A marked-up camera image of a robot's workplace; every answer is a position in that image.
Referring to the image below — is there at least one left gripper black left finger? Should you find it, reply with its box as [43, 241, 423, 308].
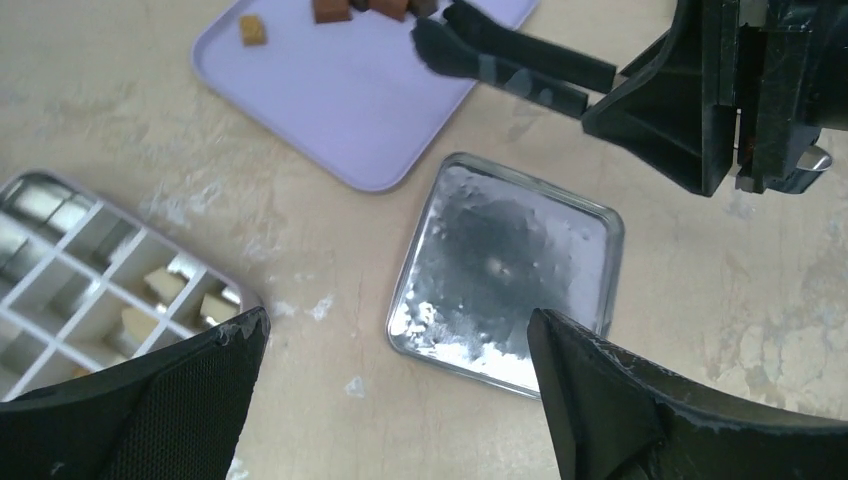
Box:
[1, 307, 270, 479]

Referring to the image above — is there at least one lavender plastic tray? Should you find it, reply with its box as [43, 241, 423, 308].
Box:
[191, 1, 473, 192]

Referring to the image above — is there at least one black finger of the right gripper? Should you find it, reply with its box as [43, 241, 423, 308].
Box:
[442, 1, 617, 93]

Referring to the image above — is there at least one white chocolate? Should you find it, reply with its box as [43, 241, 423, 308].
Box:
[195, 293, 241, 329]

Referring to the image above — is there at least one caramel chocolate piece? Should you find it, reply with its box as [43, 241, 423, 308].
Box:
[238, 14, 267, 46]

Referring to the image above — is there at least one silver square tin lid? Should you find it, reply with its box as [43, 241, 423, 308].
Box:
[386, 152, 625, 398]

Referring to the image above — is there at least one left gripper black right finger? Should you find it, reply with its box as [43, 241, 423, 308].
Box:
[527, 309, 847, 479]

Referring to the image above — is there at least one pink divided chocolate tin box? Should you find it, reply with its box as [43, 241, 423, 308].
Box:
[1, 170, 260, 402]

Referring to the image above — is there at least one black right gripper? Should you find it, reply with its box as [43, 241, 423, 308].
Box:
[411, 1, 847, 196]

